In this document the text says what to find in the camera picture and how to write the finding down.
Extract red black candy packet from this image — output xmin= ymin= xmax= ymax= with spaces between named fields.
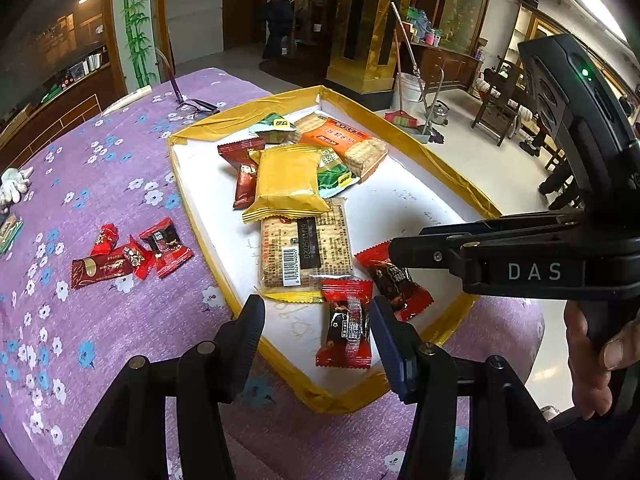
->
xmin=316 ymin=280 xmax=373 ymax=370
xmin=355 ymin=240 xmax=434 ymax=322
xmin=139 ymin=218 xmax=194 ymax=278

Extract beige barcode cracker package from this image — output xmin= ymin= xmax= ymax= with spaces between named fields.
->
xmin=259 ymin=197 xmax=354 ymax=292

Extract orange cracker package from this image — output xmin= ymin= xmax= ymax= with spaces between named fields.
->
xmin=294 ymin=113 xmax=388 ymax=180

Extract green pea snack packet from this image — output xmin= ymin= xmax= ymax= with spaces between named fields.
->
xmin=318 ymin=148 xmax=360 ymax=200

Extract yellow snack packet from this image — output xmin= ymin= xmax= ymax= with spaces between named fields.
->
xmin=242 ymin=144 xmax=330 ymax=224

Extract dark red jujube packet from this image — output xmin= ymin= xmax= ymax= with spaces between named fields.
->
xmin=217 ymin=138 xmax=266 ymax=209

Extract right hand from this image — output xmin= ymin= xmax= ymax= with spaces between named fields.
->
xmin=564 ymin=301 xmax=640 ymax=420

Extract broom and dustpan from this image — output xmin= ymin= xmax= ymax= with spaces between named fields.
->
xmin=384 ymin=1 xmax=448 ymax=144

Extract yellow taped white tray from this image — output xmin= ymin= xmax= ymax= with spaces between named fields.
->
xmin=168 ymin=86 xmax=499 ymax=415

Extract dark red long chocolate bar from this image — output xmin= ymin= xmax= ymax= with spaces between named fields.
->
xmin=70 ymin=254 xmax=132 ymax=289

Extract green bordered booklet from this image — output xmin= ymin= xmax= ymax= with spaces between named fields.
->
xmin=0 ymin=214 xmax=24 ymax=255

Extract wooden cabinet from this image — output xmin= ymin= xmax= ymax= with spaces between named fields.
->
xmin=0 ymin=0 xmax=177 ymax=162

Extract purple frame eyeglasses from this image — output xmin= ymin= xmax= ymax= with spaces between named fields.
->
xmin=154 ymin=48 xmax=222 ymax=116

